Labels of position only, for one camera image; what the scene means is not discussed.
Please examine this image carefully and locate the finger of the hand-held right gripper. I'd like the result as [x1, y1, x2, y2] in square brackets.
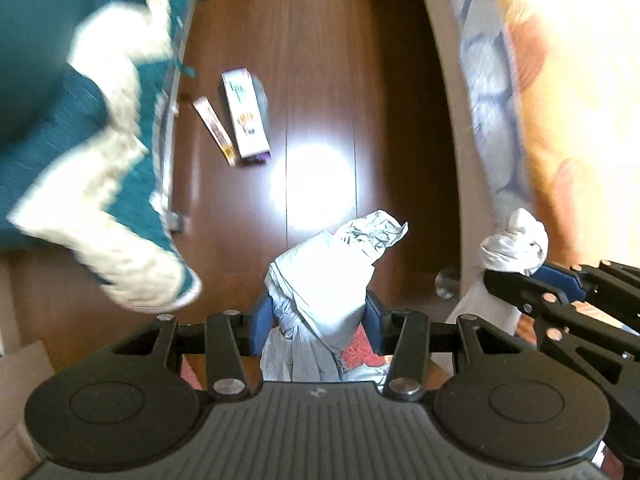
[483, 269, 640, 463]
[536, 259, 640, 335]

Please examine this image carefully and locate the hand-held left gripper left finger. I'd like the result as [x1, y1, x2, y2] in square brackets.
[112, 304, 277, 402]

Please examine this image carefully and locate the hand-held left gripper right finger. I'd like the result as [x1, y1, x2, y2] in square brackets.
[364, 291, 527, 402]

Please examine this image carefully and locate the orange foam fruit net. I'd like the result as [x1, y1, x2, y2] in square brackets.
[339, 331, 387, 367]

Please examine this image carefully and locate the white tissue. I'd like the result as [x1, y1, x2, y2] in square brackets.
[445, 208, 550, 337]

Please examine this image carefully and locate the grey plastic bag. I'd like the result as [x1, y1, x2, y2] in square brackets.
[260, 209, 409, 384]

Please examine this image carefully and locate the round metal knob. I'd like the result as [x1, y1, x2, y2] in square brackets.
[434, 266, 462, 301]

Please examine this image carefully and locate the curved wooden furniture edge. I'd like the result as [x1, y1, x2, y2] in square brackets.
[410, 0, 503, 306]

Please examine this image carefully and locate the narrow brown striped box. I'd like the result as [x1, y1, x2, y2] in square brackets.
[192, 96, 239, 169]

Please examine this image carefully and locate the white printed carton box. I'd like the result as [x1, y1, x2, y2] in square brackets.
[221, 69, 272, 167]

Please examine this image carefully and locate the teal and white cloth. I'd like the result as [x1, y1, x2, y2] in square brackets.
[0, 0, 204, 314]

